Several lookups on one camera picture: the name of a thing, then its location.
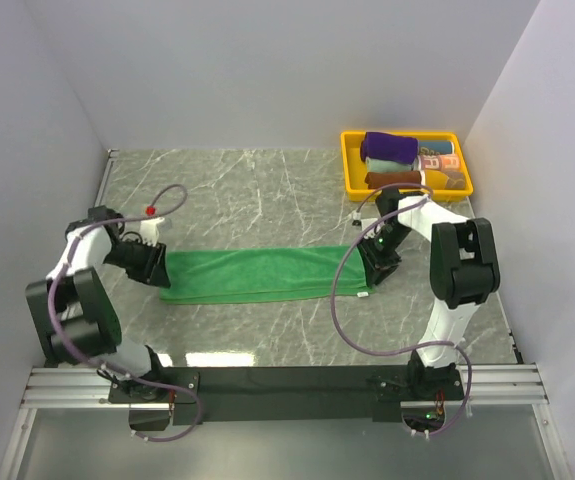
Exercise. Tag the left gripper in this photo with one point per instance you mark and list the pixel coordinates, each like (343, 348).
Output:
(161, 276)

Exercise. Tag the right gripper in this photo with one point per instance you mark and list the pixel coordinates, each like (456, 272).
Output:
(373, 260)

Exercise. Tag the green towel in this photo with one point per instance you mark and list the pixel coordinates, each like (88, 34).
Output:
(243, 276)

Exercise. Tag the purple towel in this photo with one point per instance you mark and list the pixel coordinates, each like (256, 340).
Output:
(389, 147)

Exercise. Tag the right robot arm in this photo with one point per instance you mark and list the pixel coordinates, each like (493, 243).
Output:
(463, 272)

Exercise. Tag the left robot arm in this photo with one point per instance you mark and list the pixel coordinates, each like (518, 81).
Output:
(83, 308)

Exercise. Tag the rolled brown towel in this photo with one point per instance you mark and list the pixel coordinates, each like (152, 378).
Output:
(404, 180)

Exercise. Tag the rolled mint towel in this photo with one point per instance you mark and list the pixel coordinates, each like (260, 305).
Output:
(387, 166)

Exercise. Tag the rolled pink printed towel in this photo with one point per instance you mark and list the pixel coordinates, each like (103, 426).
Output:
(440, 162)

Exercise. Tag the black base beam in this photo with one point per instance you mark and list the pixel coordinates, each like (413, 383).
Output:
(375, 392)

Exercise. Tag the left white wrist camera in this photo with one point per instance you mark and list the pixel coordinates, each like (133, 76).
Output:
(150, 230)

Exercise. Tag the aluminium rail frame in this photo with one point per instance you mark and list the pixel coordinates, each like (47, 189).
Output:
(262, 197)

